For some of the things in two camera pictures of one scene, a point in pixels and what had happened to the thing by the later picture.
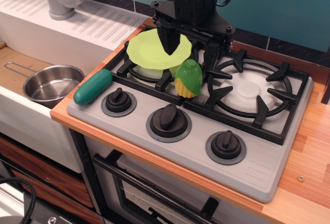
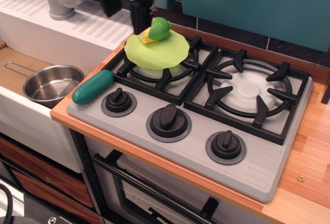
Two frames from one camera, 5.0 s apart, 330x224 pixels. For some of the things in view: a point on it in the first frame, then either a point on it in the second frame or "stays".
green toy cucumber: [92, 87] stays
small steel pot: [48, 86] stays
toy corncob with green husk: [188, 79] -> [160, 28]
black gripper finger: [211, 54] -> [142, 15]
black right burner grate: [261, 96] stays
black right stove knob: [226, 148] stays
